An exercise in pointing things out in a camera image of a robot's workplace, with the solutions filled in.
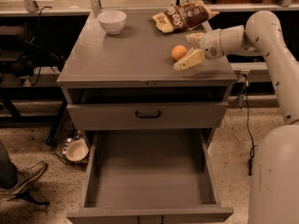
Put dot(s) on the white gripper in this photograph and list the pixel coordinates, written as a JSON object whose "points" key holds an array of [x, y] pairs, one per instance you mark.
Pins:
{"points": [[209, 45]]}

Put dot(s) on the orange fruit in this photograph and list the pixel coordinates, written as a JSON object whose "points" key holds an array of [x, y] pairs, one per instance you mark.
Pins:
{"points": [[178, 52]]}

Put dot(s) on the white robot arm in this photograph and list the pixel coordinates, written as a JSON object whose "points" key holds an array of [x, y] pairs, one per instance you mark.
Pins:
{"points": [[274, 189]]}

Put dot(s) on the grey drawer cabinet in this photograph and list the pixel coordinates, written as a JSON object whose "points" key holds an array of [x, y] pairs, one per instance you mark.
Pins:
{"points": [[138, 57]]}

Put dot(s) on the grey top drawer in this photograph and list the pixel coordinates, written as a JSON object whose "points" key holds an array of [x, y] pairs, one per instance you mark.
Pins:
{"points": [[114, 109]]}

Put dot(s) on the open grey middle drawer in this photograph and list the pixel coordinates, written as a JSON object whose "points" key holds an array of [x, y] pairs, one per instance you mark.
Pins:
{"points": [[149, 177]]}

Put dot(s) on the brown chip bag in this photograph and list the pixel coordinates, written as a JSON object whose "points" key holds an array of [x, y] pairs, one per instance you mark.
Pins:
{"points": [[181, 18]]}

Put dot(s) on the white ceramic bowl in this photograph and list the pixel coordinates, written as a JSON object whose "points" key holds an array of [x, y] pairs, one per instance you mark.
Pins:
{"points": [[112, 21]]}

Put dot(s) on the white bowl on floor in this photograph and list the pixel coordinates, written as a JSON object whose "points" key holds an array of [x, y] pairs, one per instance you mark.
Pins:
{"points": [[76, 150]]}

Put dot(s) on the dark trouser leg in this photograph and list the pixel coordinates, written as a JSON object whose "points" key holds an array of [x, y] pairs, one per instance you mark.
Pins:
{"points": [[8, 170]]}

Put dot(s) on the black drawer handle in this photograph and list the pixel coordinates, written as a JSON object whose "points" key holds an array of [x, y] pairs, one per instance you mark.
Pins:
{"points": [[148, 115]]}

